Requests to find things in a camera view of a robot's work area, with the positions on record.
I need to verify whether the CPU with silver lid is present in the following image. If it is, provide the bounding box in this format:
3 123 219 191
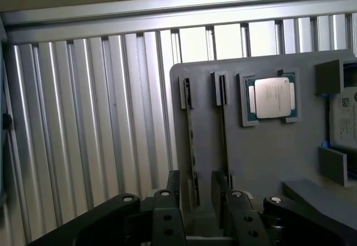
244 73 297 123

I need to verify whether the grey parts rack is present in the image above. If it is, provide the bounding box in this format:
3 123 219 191
170 49 357 246

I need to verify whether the RAM stick with dark chips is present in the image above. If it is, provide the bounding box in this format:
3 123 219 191
183 78 201 207
219 75 233 191

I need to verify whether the hard disk with white label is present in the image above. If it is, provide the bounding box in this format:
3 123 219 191
328 89 357 148

